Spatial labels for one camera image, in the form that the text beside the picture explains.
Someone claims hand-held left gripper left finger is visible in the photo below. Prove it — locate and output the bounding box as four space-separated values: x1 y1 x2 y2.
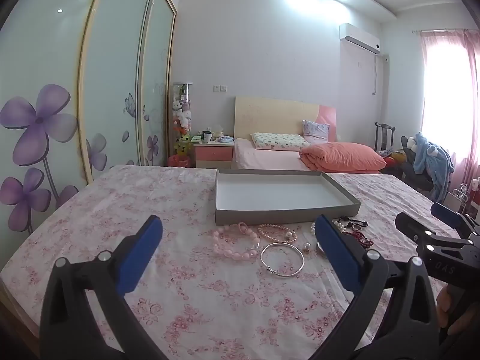
39 215 169 360

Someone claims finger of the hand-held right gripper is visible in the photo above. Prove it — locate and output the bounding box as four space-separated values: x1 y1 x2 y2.
395 212 469 257
431 202 480 239

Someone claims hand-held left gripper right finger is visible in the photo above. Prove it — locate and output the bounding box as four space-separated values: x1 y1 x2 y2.
311 214 441 360

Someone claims dark red bead bracelet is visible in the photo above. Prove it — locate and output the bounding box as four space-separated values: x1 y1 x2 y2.
343 229 374 249

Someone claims black bead string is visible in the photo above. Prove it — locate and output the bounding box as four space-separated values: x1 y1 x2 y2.
337 215 369 230

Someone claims grey cardboard tray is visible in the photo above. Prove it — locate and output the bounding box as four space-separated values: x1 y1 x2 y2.
215 168 362 226

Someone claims pink bead bracelet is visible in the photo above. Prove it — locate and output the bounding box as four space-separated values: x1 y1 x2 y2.
212 222 262 262

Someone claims person's right hand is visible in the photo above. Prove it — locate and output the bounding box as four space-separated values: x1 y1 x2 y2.
437 285 467 340

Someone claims black office chair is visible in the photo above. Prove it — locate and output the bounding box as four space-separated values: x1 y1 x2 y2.
398 135 451 193

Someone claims pink floral cloth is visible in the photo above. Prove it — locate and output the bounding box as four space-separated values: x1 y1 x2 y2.
0 164 480 360

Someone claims pile of colourful clothes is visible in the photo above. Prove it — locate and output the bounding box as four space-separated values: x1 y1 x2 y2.
379 148 409 170

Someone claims pink curtain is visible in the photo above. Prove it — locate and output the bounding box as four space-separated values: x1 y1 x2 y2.
419 29 480 205

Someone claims folded orange duvet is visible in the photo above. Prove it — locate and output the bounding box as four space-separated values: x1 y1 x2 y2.
299 142 387 173

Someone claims dark wooden chair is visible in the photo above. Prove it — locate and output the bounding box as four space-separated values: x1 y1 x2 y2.
374 122 397 154

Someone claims red plastic bag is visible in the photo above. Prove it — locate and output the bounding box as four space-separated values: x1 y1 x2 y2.
167 153 193 168

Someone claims bed with pink sheet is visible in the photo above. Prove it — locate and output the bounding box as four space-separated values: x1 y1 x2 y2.
230 137 383 175

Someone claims pink and beige nightstand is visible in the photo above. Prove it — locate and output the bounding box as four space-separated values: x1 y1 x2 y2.
191 136 236 169

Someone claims small lilac pillow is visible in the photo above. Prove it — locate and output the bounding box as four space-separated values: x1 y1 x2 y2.
302 119 331 144

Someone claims floral print pillow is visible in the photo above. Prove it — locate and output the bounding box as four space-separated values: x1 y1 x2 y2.
250 132 311 152

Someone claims clear tube of plush toys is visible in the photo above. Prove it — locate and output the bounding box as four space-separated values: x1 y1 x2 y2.
171 81 194 158

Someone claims beige and pink headboard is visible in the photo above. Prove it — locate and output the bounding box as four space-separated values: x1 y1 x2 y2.
235 96 337 144

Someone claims white air conditioner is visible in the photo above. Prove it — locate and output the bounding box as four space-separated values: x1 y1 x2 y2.
339 23 382 54

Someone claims wardrobe with purple flower doors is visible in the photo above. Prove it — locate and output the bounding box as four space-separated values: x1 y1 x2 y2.
0 0 178 234

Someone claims white wire rack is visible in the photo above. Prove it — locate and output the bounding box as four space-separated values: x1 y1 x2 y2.
449 183 470 211

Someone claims white pearl bracelet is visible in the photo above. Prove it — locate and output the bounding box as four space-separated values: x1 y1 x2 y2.
311 220 346 234

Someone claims pink pearl bracelet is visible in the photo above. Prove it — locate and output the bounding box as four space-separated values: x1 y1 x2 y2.
257 224 298 244

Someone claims air conditioner cable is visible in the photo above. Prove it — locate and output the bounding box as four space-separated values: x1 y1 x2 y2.
371 52 389 97

